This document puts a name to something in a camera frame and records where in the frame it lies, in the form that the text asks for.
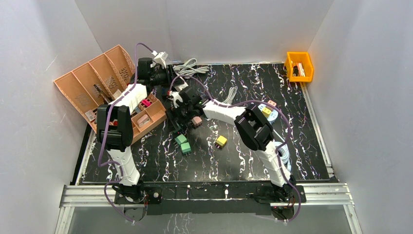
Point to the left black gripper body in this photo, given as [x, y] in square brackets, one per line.
[169, 77]

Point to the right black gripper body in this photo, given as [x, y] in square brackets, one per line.
[184, 112]

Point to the pink plug adapter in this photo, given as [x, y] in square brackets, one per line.
[196, 121]

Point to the green plug adapter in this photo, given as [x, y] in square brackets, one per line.
[185, 148]
[180, 139]

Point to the yellow plug adapter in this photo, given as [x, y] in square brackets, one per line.
[220, 142]

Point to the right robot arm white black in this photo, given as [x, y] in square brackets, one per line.
[254, 129]

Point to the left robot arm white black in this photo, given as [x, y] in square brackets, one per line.
[130, 116]

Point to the yellow plug on round socket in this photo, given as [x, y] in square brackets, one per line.
[266, 112]

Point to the pink plug on round socket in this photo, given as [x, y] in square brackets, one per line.
[271, 103]

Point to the round blue socket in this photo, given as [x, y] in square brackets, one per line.
[273, 116]

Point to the magenta item in tray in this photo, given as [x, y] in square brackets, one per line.
[146, 103]

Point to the pink stapler in tray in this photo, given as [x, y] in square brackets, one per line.
[143, 120]

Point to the pink file rack organizer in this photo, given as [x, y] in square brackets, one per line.
[97, 81]

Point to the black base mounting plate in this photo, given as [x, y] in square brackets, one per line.
[257, 197]

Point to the orange storage bin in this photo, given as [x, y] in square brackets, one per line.
[299, 67]

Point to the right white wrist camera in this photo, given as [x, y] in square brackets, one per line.
[175, 98]

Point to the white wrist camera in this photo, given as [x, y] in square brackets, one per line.
[175, 98]
[160, 58]

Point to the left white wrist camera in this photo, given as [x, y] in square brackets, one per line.
[160, 58]

